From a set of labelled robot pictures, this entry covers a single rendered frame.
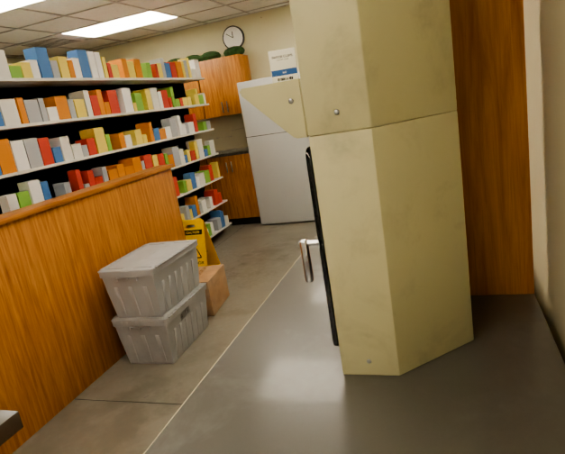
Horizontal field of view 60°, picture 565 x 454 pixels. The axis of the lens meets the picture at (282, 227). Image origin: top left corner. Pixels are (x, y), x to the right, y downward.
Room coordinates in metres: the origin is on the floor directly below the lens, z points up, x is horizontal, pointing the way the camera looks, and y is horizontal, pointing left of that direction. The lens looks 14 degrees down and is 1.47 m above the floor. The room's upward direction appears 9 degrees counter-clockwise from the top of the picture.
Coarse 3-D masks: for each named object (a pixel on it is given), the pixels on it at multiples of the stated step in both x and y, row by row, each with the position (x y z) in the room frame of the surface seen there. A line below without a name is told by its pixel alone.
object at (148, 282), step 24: (192, 240) 3.36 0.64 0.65; (120, 264) 3.03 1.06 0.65; (144, 264) 2.94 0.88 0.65; (168, 264) 2.96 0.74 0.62; (192, 264) 3.27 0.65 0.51; (120, 288) 2.91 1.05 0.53; (144, 288) 2.85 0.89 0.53; (168, 288) 2.95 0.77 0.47; (192, 288) 3.24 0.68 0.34; (120, 312) 2.94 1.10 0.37; (144, 312) 2.88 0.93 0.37
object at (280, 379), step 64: (256, 320) 1.20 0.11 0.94; (320, 320) 1.13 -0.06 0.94; (512, 320) 0.98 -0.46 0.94; (256, 384) 0.89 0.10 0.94; (320, 384) 0.85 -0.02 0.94; (384, 384) 0.82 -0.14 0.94; (448, 384) 0.78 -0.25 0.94; (512, 384) 0.75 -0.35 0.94; (192, 448) 0.72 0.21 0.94; (256, 448) 0.70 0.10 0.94; (320, 448) 0.67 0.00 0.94; (384, 448) 0.65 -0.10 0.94; (448, 448) 0.63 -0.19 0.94; (512, 448) 0.61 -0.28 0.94
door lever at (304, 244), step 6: (306, 240) 0.94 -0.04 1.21; (312, 240) 0.93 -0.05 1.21; (300, 246) 0.94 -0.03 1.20; (306, 246) 0.93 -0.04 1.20; (306, 252) 0.93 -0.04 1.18; (306, 258) 0.93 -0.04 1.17; (306, 264) 0.93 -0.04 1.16; (306, 270) 0.93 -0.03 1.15; (312, 270) 0.94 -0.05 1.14; (306, 276) 0.93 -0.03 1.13; (312, 276) 0.93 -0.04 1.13; (306, 282) 0.94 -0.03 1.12
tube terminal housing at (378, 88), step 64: (320, 0) 0.85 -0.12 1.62; (384, 0) 0.86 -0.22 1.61; (448, 0) 0.92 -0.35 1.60; (320, 64) 0.86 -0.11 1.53; (384, 64) 0.85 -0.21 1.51; (448, 64) 0.91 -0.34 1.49; (320, 128) 0.86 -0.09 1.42; (384, 128) 0.85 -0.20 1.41; (448, 128) 0.91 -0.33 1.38; (320, 192) 0.87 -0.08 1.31; (384, 192) 0.84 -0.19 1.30; (448, 192) 0.90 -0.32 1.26; (384, 256) 0.84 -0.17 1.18; (448, 256) 0.90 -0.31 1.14; (384, 320) 0.84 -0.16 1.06; (448, 320) 0.89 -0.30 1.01
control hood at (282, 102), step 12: (276, 84) 0.89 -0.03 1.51; (288, 84) 0.88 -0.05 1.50; (300, 84) 0.88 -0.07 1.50; (252, 96) 0.90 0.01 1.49; (264, 96) 0.90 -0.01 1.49; (276, 96) 0.89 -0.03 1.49; (288, 96) 0.88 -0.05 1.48; (300, 96) 0.87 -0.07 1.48; (264, 108) 0.90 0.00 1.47; (276, 108) 0.89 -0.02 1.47; (288, 108) 0.88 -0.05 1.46; (300, 108) 0.87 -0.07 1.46; (276, 120) 0.89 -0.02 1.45; (288, 120) 0.88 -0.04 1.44; (300, 120) 0.88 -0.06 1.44; (288, 132) 0.89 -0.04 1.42; (300, 132) 0.88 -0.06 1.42
